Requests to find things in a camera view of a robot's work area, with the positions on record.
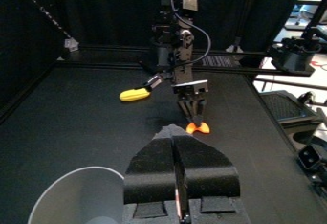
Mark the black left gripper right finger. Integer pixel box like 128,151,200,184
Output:
171,125,242,203

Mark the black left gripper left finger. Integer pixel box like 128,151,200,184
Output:
123,124,178,205

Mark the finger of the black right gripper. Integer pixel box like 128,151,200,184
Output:
176,99,196,125
192,98,208,126

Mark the orange toy tangerine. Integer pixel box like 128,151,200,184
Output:
186,122,212,135

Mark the grey bowl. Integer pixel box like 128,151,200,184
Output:
27,166,127,224

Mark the small black silver object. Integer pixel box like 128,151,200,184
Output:
143,74,166,92

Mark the yellow toy corn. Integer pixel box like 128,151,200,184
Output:
119,87,152,102

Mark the white curtain clip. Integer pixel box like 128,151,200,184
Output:
63,37,80,53
224,44,246,54

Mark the black mesh chair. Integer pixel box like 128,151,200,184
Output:
258,89,327,146

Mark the black cloth curtain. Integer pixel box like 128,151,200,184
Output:
0,0,308,55

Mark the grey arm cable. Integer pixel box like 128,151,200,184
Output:
170,0,214,67

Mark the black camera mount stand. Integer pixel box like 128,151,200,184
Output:
267,26,324,78

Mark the black frame post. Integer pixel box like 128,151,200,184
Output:
300,0,327,40

